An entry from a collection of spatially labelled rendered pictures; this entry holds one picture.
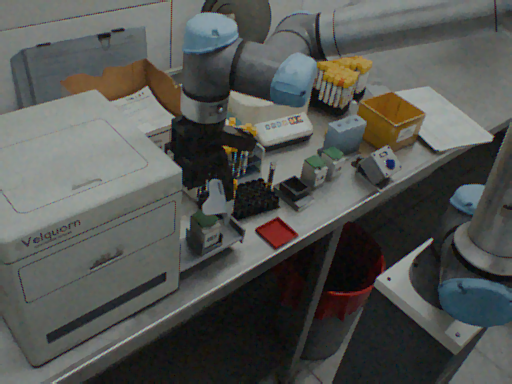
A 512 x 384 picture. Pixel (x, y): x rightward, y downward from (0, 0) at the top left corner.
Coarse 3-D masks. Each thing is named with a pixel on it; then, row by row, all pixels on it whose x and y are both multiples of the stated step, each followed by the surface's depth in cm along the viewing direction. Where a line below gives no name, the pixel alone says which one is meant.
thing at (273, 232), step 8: (264, 224) 115; (272, 224) 116; (280, 224) 116; (264, 232) 114; (272, 232) 114; (280, 232) 114; (288, 232) 114; (296, 232) 114; (272, 240) 112; (280, 240) 112; (288, 240) 112
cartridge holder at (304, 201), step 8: (280, 184) 122; (288, 184) 124; (296, 184) 125; (304, 184) 123; (280, 192) 123; (288, 192) 121; (296, 192) 123; (304, 192) 121; (288, 200) 122; (296, 200) 120; (304, 200) 121; (312, 200) 122; (296, 208) 120
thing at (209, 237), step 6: (192, 222) 100; (216, 222) 100; (192, 228) 101; (198, 228) 99; (204, 228) 99; (210, 228) 99; (216, 228) 100; (198, 234) 100; (204, 234) 98; (210, 234) 100; (216, 234) 101; (204, 240) 99; (210, 240) 101; (216, 240) 102; (210, 246) 102
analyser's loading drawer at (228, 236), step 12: (228, 228) 108; (240, 228) 106; (180, 240) 104; (192, 240) 102; (228, 240) 105; (240, 240) 107; (192, 252) 102; (204, 252) 101; (216, 252) 103; (180, 264) 99; (192, 264) 99
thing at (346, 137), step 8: (344, 120) 134; (352, 120) 134; (360, 120) 135; (328, 128) 132; (336, 128) 130; (344, 128) 131; (352, 128) 132; (360, 128) 134; (328, 136) 133; (336, 136) 131; (344, 136) 132; (352, 136) 134; (360, 136) 137; (328, 144) 134; (336, 144) 132; (344, 144) 135; (352, 144) 137; (320, 152) 138; (344, 152) 137; (352, 152) 139
